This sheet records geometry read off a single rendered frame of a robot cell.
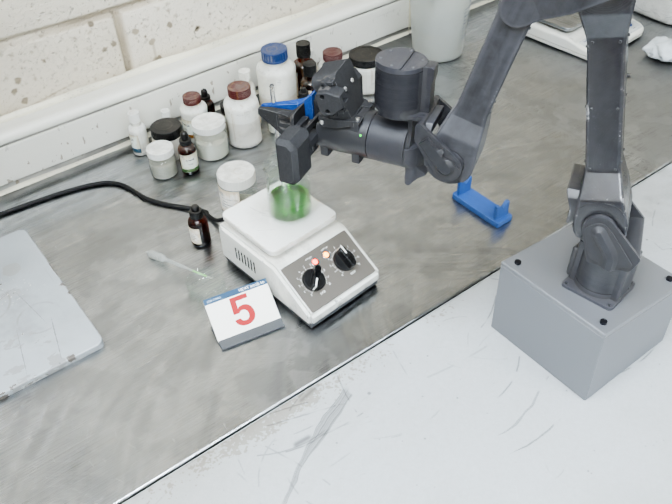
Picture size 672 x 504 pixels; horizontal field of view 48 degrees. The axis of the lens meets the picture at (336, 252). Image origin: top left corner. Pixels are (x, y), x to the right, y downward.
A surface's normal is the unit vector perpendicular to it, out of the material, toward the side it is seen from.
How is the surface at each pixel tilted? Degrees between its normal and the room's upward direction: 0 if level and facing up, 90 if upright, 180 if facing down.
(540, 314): 90
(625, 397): 0
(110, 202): 0
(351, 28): 90
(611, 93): 86
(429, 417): 0
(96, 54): 90
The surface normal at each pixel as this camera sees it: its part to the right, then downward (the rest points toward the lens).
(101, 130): 0.61, 0.52
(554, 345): -0.79, 0.43
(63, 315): -0.03, -0.74
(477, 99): -0.36, 0.58
